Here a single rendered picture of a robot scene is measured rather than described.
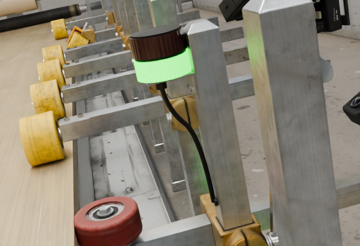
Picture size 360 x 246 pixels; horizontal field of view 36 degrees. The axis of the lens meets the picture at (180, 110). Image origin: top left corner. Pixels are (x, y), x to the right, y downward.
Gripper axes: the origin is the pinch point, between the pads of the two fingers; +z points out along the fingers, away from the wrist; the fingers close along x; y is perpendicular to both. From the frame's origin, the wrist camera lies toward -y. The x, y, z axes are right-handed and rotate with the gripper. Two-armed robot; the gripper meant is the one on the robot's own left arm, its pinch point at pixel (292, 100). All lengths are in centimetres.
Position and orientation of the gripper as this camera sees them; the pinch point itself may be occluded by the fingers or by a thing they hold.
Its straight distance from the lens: 68.7
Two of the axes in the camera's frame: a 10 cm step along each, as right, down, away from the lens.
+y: 5.1, 1.4, -8.5
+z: 2.0, 9.4, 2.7
